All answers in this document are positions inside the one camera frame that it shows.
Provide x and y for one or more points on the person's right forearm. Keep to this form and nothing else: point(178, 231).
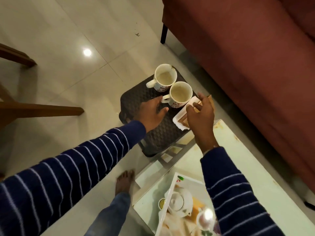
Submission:
point(233, 194)

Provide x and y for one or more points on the white paper napkins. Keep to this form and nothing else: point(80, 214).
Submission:
point(179, 117)

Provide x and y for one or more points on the wooden napkin holder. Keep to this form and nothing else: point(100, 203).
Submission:
point(183, 122)

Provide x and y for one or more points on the white floral tray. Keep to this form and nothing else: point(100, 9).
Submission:
point(172, 189)

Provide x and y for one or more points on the white floral mug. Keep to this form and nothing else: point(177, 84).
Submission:
point(165, 77)
point(180, 94)

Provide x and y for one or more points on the red sofa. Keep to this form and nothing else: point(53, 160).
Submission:
point(246, 58)

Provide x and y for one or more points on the person's left hand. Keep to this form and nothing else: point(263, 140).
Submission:
point(150, 113)

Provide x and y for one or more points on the person's right hand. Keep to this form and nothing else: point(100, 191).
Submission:
point(203, 125)

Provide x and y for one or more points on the person's left leg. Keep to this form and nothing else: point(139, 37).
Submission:
point(118, 206)

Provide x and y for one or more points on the dark plastic stool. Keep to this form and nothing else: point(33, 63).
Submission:
point(140, 100)

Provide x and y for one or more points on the wooden armchair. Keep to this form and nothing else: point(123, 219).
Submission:
point(37, 111)

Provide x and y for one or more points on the person's left forearm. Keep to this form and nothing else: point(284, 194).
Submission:
point(61, 174)

